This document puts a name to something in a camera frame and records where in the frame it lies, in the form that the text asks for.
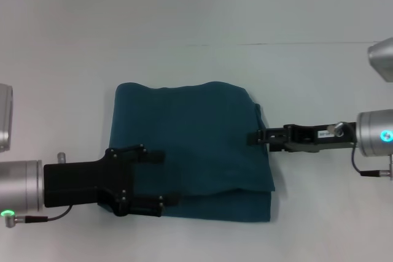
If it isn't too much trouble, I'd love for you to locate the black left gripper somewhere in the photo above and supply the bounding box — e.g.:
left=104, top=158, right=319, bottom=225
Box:
left=43, top=144, right=181, bottom=218

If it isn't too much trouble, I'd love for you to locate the dark right arm cable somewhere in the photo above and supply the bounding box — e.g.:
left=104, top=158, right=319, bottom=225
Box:
left=351, top=146, right=393, bottom=182

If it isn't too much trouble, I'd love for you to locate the silver angled cable connector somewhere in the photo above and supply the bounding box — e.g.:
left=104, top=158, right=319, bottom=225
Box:
left=326, top=121, right=346, bottom=137
left=2, top=214, right=28, bottom=229

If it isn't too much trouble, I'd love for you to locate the teal blue t-shirt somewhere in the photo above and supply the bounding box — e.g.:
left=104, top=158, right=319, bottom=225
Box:
left=106, top=80, right=276, bottom=223

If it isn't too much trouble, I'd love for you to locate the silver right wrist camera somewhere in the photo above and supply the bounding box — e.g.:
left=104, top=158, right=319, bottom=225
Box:
left=367, top=37, right=393, bottom=83

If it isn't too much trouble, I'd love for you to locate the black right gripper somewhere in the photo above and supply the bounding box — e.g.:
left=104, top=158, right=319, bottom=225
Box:
left=246, top=121, right=359, bottom=154

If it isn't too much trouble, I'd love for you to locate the dark left arm cable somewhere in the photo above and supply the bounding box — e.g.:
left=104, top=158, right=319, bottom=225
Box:
left=25, top=205, right=74, bottom=223

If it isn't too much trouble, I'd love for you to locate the dark arm cable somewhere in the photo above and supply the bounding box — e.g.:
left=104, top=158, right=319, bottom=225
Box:
left=25, top=205, right=74, bottom=223
left=351, top=146, right=393, bottom=182

